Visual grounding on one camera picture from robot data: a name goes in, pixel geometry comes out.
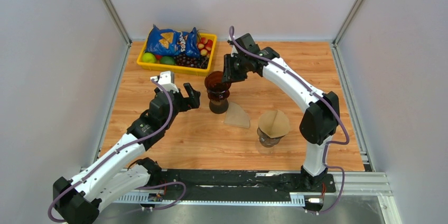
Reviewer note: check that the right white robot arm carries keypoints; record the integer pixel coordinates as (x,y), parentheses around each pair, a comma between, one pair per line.
(320,110)

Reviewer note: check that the paper coffee filter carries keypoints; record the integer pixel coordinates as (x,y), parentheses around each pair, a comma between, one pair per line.
(274,123)

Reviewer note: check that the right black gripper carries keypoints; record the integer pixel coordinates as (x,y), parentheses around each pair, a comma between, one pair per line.
(229,74)

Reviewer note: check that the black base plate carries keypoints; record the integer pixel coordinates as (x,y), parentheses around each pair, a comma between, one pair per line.
(234,187)

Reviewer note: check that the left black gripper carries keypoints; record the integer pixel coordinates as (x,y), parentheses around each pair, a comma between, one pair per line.
(191,102)

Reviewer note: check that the green avocado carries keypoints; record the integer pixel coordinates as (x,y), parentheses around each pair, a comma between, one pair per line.
(167,60)

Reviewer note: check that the yellow plastic bin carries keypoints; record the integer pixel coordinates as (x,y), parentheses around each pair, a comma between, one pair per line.
(180,69)

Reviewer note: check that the red apples pile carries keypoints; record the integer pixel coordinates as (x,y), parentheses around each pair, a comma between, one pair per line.
(205,46)

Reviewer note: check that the aluminium frame rail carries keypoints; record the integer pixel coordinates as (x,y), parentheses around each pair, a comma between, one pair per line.
(352,189)

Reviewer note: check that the blue chips bag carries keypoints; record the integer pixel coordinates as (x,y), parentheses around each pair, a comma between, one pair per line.
(171,43)

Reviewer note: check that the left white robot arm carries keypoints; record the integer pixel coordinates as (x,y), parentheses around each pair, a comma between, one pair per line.
(115,159)

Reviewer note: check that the clear glass dripper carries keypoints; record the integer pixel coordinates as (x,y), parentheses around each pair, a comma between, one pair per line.
(267,141)

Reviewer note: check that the brown amber dripper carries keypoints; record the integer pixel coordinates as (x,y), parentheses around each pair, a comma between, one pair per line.
(216,89)

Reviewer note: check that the red rimmed glass server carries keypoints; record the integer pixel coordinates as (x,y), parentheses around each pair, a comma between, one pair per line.
(218,107)

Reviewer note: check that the green lime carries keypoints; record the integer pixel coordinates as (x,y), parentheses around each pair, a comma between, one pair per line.
(148,57)

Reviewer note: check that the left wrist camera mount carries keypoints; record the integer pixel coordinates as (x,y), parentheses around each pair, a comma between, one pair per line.
(165,80)

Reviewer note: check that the dark grape bunch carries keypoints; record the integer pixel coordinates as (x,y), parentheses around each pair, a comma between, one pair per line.
(200,62)

